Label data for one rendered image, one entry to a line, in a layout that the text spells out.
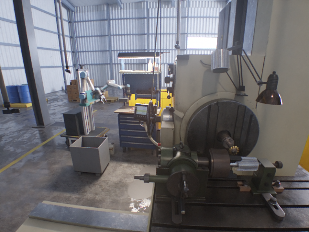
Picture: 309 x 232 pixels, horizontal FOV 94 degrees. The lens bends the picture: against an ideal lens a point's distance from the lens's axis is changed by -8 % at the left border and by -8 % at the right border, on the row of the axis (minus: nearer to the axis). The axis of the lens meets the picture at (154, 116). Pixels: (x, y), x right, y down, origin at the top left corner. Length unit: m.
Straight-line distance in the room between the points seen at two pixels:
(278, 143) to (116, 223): 1.48
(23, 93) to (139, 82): 7.35
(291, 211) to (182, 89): 1.07
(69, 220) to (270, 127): 1.76
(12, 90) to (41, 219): 9.05
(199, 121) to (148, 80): 2.35
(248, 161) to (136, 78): 2.81
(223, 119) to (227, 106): 0.11
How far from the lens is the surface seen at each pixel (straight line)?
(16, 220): 2.84
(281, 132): 1.66
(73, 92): 9.39
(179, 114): 1.26
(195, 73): 1.26
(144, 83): 3.45
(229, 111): 1.26
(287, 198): 1.43
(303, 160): 3.81
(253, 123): 1.38
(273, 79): 1.13
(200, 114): 1.22
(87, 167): 3.02
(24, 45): 6.09
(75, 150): 2.93
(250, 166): 1.20
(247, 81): 1.39
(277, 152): 1.74
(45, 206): 1.69
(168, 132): 1.26
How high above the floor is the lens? 1.82
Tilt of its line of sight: 18 degrees down
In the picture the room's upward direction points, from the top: straight up
